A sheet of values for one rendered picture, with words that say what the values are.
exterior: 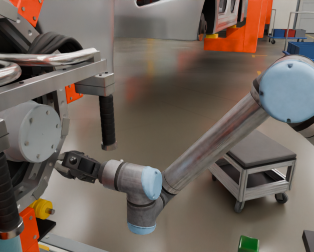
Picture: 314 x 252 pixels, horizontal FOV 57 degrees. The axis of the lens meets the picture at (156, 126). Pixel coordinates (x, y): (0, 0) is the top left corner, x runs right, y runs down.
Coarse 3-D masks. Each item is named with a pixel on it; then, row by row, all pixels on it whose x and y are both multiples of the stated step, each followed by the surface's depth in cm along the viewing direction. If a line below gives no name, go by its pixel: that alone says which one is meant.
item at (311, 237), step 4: (304, 232) 112; (308, 232) 112; (312, 232) 112; (304, 236) 111; (308, 236) 110; (312, 236) 110; (304, 240) 111; (308, 240) 108; (312, 240) 108; (304, 244) 110; (308, 244) 106; (312, 244) 106; (308, 248) 105; (312, 248) 104
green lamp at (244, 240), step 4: (240, 236) 61; (244, 236) 61; (248, 236) 61; (240, 240) 60; (244, 240) 60; (248, 240) 60; (252, 240) 60; (256, 240) 60; (240, 244) 59; (244, 244) 59; (248, 244) 59; (252, 244) 59; (256, 244) 59; (240, 248) 58; (244, 248) 58; (248, 248) 58; (252, 248) 58; (256, 248) 58
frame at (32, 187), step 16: (0, 0) 65; (0, 16) 66; (16, 16) 69; (16, 32) 72; (32, 32) 75; (48, 96) 90; (64, 96) 91; (64, 112) 92; (64, 128) 92; (48, 160) 88; (32, 176) 88; (48, 176) 89; (16, 192) 83; (32, 192) 83
